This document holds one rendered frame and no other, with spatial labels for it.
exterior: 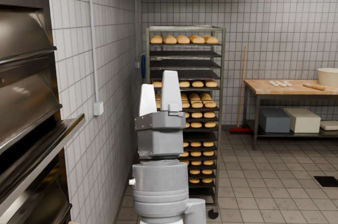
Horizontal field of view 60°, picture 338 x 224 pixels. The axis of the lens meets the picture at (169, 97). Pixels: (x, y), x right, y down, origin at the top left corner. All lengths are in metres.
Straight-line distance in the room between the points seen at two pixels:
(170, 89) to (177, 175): 0.13
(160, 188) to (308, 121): 4.34
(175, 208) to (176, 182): 0.04
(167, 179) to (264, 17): 4.61
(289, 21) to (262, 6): 0.50
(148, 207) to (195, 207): 0.07
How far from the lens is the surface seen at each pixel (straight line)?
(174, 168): 0.44
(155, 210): 0.45
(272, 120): 4.53
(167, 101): 0.43
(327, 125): 5.02
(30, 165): 0.97
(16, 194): 0.91
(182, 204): 0.46
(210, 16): 4.80
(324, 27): 5.30
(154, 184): 0.44
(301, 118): 4.67
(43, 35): 1.36
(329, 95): 4.60
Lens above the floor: 1.84
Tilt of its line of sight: 15 degrees down
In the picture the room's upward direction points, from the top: straight up
